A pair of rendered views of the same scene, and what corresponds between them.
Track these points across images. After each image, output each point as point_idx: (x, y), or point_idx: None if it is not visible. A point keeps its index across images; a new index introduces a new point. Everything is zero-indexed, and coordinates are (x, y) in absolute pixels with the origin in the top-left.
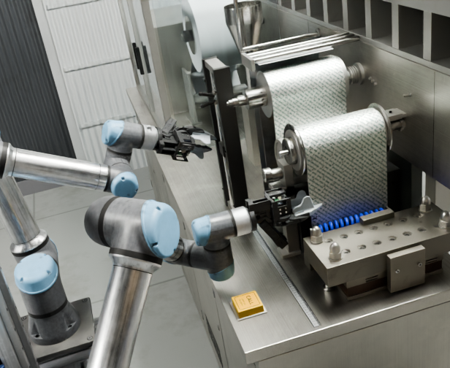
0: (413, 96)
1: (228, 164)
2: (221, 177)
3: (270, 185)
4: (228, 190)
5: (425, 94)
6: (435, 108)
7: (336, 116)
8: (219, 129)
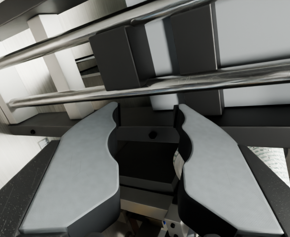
0: None
1: (118, 138)
2: None
3: (181, 227)
4: (7, 59)
5: None
6: None
7: (288, 177)
8: (180, 8)
